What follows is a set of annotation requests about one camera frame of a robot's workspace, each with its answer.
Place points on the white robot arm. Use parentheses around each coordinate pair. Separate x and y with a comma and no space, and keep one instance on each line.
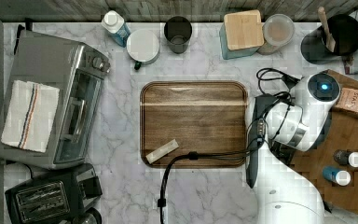
(279,126)

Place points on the wooden drawer cabinet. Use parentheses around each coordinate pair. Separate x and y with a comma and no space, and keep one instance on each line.
(343,134)

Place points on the wooden cutting board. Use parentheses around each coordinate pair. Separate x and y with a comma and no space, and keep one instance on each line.
(201,116)

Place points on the small light wooden block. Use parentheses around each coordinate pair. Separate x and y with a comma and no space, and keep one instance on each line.
(162,151)

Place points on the white lidded green jar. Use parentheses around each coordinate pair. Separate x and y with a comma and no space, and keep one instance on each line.
(143,47)

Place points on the dark grey cup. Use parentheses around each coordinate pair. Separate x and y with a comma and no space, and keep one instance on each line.
(178,31)

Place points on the teal canister with wooden lid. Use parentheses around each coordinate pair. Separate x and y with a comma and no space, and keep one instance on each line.
(241,34)

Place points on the white blue plastic bottle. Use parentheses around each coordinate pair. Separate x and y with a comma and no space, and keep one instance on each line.
(117,28)

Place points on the silver toaster oven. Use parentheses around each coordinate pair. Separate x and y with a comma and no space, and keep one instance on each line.
(78,71)

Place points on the clear jar with white lid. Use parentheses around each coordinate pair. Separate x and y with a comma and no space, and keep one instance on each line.
(278,31)

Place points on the white striped folded towel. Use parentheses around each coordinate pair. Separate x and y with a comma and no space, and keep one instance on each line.
(30,115)

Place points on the black two-slot toaster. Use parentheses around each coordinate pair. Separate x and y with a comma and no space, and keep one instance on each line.
(54,196)

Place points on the wooden spoon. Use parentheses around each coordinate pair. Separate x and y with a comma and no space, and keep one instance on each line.
(330,42)

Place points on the small wooden tray with packets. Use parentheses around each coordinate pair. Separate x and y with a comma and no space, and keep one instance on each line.
(347,101)

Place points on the blue spice shaker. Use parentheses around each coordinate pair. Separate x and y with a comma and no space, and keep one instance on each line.
(336,175)

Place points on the dark spice shaker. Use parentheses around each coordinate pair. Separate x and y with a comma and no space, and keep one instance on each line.
(345,157)

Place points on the black utensil holder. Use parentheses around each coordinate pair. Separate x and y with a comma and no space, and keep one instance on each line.
(344,30)

